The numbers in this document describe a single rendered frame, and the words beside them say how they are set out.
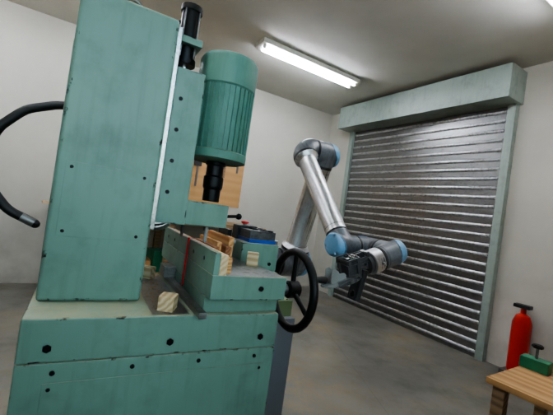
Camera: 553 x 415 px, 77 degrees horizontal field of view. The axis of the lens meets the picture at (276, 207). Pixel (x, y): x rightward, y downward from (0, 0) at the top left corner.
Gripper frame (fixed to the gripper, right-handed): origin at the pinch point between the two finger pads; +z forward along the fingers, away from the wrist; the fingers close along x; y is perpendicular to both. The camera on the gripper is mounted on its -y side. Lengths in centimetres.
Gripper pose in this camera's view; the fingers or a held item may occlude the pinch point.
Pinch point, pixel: (324, 286)
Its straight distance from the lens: 120.4
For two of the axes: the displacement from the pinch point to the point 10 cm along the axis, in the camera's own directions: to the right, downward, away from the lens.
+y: -1.6, -9.7, -1.7
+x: 4.8, 0.8, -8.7
